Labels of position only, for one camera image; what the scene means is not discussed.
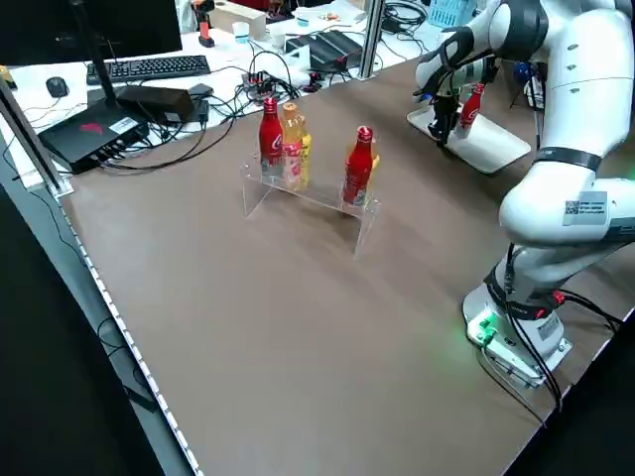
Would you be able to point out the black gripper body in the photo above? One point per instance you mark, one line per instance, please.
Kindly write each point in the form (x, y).
(446, 103)

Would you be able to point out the red cola bottle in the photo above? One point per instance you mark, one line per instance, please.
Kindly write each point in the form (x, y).
(471, 111)
(270, 139)
(358, 168)

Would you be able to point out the white rectangular tray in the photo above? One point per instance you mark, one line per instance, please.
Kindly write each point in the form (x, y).
(496, 149)

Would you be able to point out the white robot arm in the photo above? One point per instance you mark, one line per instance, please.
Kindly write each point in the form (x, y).
(570, 124)

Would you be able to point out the clear acrylic shelf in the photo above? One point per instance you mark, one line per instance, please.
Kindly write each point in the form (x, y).
(322, 193)

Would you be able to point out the light blue plastic basket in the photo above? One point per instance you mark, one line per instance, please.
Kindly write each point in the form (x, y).
(449, 11)

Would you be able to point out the black power supply unit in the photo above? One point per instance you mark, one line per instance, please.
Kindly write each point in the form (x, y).
(327, 47)

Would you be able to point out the yellow label tea bottle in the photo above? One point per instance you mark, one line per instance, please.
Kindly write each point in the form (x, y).
(306, 156)

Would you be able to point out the wooden box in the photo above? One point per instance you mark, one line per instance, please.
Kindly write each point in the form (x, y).
(248, 17)

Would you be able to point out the paper cup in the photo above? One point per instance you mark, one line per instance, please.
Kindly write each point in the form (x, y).
(240, 34)

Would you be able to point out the black rectangular box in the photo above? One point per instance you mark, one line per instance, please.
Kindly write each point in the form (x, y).
(159, 101)

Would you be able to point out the black keyboard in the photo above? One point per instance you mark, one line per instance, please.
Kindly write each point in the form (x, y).
(149, 69)

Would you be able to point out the black monitor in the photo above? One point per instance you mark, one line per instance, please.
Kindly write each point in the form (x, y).
(99, 25)

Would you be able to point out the black box with red logo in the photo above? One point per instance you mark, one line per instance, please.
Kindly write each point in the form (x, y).
(84, 136)

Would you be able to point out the black computer mouse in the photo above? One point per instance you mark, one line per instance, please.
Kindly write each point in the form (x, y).
(56, 86)

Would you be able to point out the silver aluminium post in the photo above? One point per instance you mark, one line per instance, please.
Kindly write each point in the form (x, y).
(372, 39)

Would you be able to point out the aluminium frame rail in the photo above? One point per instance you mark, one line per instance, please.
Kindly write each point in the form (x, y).
(35, 144)

